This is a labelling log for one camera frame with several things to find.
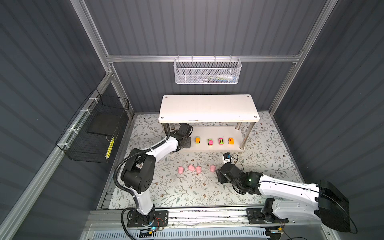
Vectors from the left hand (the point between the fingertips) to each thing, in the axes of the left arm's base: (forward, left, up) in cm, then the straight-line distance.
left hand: (184, 141), depth 95 cm
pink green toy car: (-2, -23, +2) cm, 23 cm away
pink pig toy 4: (-17, -16, -5) cm, 24 cm away
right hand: (-21, -20, -1) cm, 29 cm away
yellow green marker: (-17, +34, +19) cm, 42 cm away
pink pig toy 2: (-15, -4, -6) cm, 17 cm away
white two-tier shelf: (-7, -15, +27) cm, 31 cm away
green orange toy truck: (0, -8, +1) cm, 9 cm away
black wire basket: (-8, +46, +20) cm, 51 cm away
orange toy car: (-2, -30, +1) cm, 30 cm away
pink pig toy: (-16, +3, -6) cm, 17 cm away
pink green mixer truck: (-2, -17, +1) cm, 17 cm away
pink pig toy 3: (-17, -8, -6) cm, 20 cm away
